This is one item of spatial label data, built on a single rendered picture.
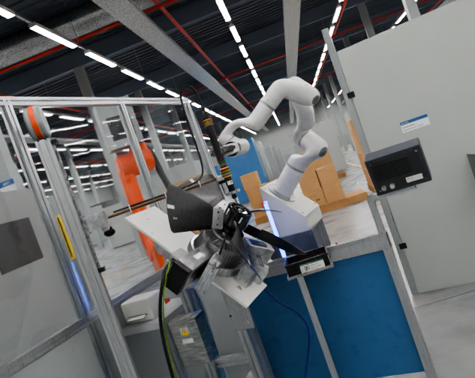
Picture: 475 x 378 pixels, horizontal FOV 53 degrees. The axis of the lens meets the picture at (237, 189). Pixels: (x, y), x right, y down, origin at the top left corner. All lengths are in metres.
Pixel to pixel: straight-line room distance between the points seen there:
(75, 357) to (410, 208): 2.67
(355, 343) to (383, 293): 0.32
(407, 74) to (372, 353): 2.07
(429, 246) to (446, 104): 1.08
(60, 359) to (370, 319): 1.51
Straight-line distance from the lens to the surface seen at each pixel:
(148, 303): 2.35
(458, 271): 4.05
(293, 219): 2.82
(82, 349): 2.31
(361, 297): 2.61
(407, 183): 2.40
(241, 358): 2.34
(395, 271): 2.53
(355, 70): 3.88
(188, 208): 2.03
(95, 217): 2.19
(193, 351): 2.29
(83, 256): 2.20
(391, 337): 2.68
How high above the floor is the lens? 1.39
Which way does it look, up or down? 2 degrees down
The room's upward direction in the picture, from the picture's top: 20 degrees counter-clockwise
